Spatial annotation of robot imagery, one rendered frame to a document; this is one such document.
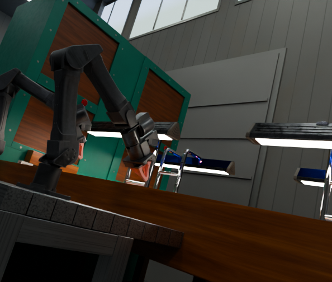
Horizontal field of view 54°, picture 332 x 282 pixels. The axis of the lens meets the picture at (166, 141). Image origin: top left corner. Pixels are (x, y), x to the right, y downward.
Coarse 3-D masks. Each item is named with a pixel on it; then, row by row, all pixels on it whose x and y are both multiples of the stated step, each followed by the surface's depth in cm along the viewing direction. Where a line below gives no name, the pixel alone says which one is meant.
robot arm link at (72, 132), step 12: (60, 60) 88; (60, 72) 88; (72, 72) 88; (60, 84) 88; (72, 84) 89; (60, 96) 88; (72, 96) 89; (60, 108) 88; (72, 108) 90; (60, 120) 87; (72, 120) 90; (60, 132) 87; (72, 132) 89; (48, 144) 90; (60, 144) 86; (72, 144) 89; (48, 156) 90
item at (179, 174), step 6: (168, 150) 195; (186, 150) 185; (162, 156) 193; (180, 156) 205; (186, 156) 184; (198, 156) 193; (162, 162) 192; (162, 168) 192; (180, 168) 182; (168, 174) 186; (174, 174) 183; (180, 174) 181; (156, 180) 189; (180, 180) 180; (156, 186) 189; (174, 186) 180
